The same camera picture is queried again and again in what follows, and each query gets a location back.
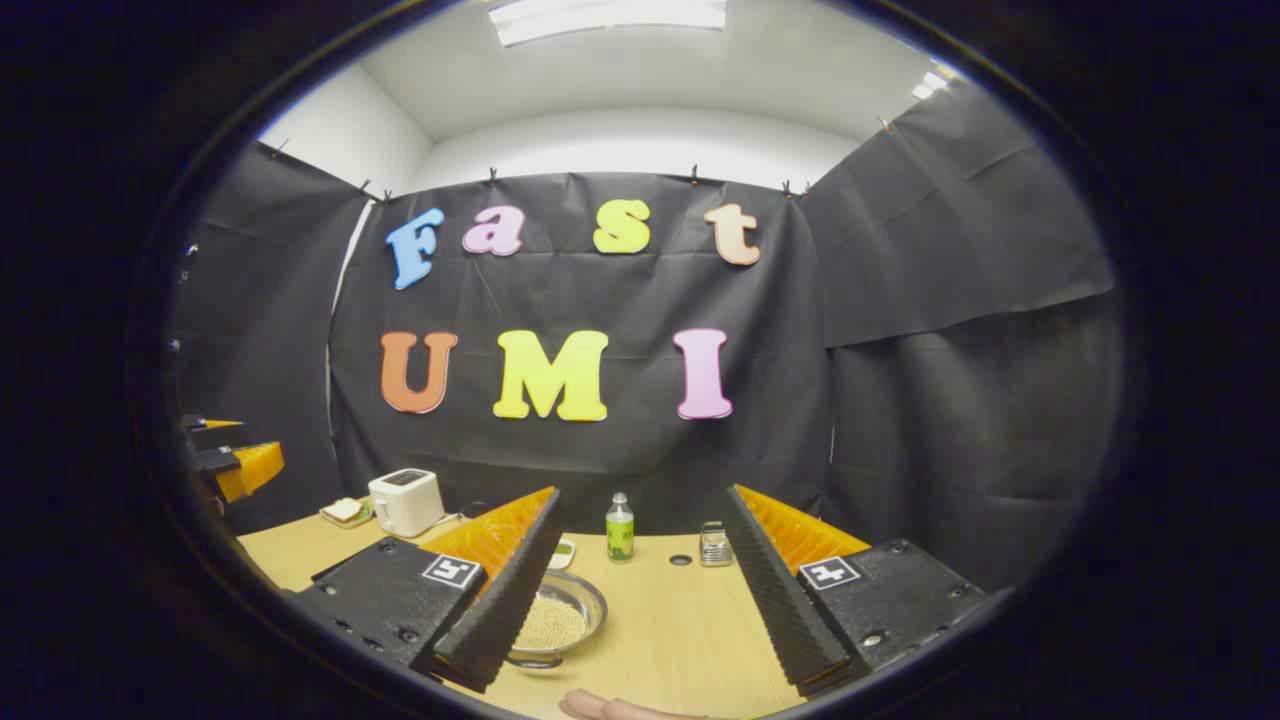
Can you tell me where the white toaster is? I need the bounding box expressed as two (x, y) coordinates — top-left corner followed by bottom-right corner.
(368, 468), (445, 538)

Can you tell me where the long ceiling light panel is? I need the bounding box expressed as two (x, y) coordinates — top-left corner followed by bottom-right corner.
(488, 0), (728, 47)

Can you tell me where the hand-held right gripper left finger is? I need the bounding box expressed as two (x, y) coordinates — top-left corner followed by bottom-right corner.
(290, 487), (563, 694)

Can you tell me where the steel pot with black handle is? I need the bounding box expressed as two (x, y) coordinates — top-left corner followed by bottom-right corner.
(505, 570), (608, 669)

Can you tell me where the black backdrop cloth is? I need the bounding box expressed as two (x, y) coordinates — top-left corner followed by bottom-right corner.
(170, 80), (1126, 591)

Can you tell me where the green label plastic bottle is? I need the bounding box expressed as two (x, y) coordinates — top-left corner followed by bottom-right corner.
(606, 492), (635, 563)

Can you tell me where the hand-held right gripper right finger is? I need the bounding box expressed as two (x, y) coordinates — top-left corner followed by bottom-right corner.
(722, 484), (991, 698)

